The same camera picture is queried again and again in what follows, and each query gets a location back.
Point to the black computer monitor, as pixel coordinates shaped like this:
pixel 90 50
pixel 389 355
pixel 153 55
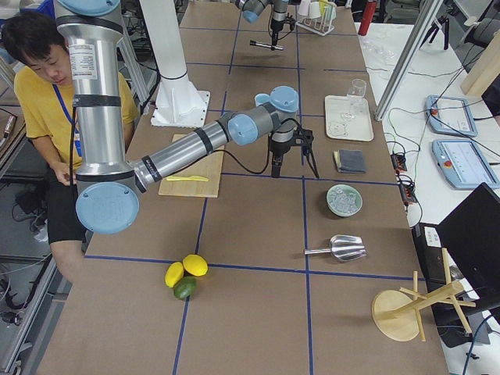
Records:
pixel 470 232

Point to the black power strip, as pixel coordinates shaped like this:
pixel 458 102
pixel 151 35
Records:
pixel 406 185

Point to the blue teach pendant near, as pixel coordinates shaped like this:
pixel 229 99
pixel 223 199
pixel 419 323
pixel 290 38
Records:
pixel 463 164

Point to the blue teach pendant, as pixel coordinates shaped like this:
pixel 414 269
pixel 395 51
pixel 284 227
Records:
pixel 463 164
pixel 450 115

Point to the blue teach pendant far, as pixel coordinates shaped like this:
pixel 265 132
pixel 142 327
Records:
pixel 450 115

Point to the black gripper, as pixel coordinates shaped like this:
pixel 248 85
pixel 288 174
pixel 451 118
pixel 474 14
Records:
pixel 276 29
pixel 278 148

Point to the cream bear serving tray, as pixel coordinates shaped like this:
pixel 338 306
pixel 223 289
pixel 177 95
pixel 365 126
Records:
pixel 337 127

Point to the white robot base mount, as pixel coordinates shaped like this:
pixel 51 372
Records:
pixel 178 102

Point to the whole yellow lemon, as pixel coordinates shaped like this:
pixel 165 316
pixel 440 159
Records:
pixel 195 265
pixel 174 274

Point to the yellow plastic knife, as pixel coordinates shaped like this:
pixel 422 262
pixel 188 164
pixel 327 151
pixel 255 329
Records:
pixel 177 178

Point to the red water bottle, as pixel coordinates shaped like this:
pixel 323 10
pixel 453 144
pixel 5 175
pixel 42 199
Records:
pixel 367 17

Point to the bamboo cutting board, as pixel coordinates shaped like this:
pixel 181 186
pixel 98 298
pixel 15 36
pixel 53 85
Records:
pixel 210 166

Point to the person in yellow shirt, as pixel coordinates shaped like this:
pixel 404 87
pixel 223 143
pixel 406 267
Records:
pixel 44 88

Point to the green bowl of ice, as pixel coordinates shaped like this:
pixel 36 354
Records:
pixel 344 200

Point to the white wire dish rack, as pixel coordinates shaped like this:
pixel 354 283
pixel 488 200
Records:
pixel 317 16

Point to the steel muddler with black tip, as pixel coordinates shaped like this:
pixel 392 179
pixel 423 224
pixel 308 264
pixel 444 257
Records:
pixel 266 45

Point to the whole green lime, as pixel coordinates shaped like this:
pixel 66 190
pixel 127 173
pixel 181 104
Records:
pixel 185 287

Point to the grey and yellow folded cloth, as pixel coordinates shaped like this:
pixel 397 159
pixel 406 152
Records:
pixel 349 161

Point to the steel ice scoop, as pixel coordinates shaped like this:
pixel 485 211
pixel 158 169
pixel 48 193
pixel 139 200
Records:
pixel 344 248

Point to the clear wine glass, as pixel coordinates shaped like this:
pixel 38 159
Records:
pixel 355 94

